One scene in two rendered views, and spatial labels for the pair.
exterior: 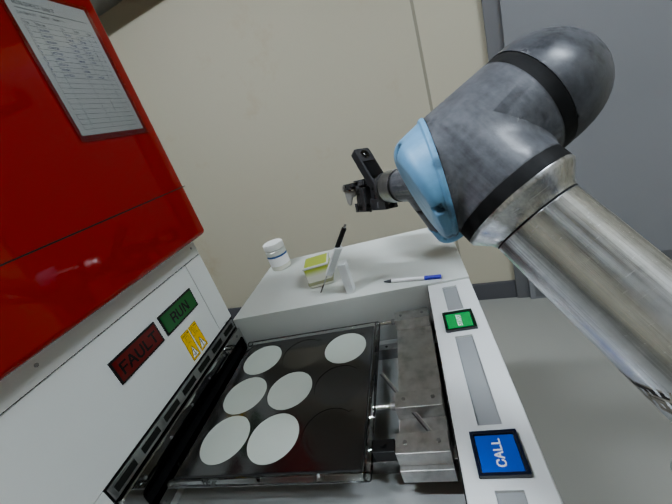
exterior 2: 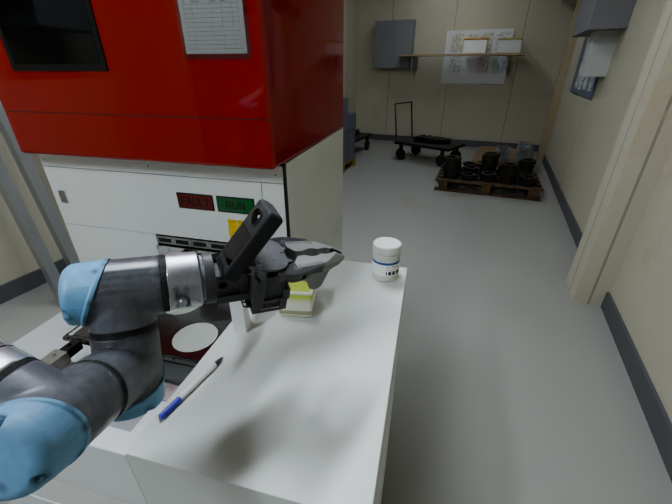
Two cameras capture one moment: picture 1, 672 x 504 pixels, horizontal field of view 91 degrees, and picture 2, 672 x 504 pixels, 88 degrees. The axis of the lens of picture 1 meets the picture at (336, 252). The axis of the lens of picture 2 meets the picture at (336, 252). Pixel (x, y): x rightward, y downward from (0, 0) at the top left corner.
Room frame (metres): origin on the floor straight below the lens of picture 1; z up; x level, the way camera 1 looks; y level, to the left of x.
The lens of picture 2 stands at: (0.93, -0.58, 1.45)
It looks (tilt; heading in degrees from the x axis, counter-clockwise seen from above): 28 degrees down; 88
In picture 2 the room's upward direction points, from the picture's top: straight up
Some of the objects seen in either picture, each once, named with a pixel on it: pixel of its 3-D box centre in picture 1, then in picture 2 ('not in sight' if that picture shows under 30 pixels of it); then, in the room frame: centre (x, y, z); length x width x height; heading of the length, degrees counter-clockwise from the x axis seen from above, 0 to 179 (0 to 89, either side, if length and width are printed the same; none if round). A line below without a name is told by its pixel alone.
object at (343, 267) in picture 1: (337, 269); (242, 298); (0.76, 0.01, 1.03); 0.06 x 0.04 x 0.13; 74
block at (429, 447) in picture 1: (423, 447); (45, 368); (0.35, -0.03, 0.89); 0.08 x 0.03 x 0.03; 74
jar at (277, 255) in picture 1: (277, 254); (386, 259); (1.08, 0.20, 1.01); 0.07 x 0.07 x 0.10
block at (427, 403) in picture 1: (419, 403); not in sight; (0.42, -0.05, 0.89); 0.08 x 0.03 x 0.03; 74
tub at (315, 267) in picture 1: (319, 270); (298, 295); (0.87, 0.06, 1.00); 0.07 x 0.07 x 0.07; 82
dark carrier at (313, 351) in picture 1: (290, 390); (183, 303); (0.55, 0.19, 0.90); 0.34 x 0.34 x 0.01; 74
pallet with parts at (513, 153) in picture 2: not in sight; (503, 152); (3.96, 5.26, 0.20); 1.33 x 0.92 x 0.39; 65
